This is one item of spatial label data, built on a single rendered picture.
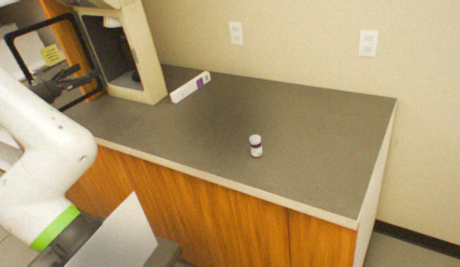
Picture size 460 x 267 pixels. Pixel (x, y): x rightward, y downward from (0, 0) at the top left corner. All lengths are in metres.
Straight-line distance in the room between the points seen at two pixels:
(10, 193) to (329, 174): 0.89
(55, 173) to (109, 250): 0.22
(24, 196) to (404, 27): 1.35
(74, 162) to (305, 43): 1.11
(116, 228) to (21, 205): 0.21
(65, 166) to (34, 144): 0.08
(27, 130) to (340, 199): 0.86
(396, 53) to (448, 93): 0.26
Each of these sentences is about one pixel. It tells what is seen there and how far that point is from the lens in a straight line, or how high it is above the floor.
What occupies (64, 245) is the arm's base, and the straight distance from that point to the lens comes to 0.90.
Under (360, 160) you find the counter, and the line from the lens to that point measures 1.21.
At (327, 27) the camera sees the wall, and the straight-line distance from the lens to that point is 1.52.
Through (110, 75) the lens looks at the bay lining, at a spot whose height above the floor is 1.05.
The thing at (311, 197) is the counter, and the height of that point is 0.94.
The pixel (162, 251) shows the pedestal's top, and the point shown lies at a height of 0.94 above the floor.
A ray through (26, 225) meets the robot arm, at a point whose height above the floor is 1.19.
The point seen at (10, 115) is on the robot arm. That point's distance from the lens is 0.89.
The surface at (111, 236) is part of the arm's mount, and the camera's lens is 0.87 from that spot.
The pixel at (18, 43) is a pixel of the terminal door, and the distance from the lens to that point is 1.65.
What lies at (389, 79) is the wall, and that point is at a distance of 1.56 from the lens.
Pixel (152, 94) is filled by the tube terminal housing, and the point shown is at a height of 0.99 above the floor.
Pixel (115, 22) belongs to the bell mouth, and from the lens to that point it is 1.61.
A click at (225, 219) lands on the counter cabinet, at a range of 1.41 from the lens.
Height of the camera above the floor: 1.74
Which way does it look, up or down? 36 degrees down
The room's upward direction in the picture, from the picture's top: 9 degrees counter-clockwise
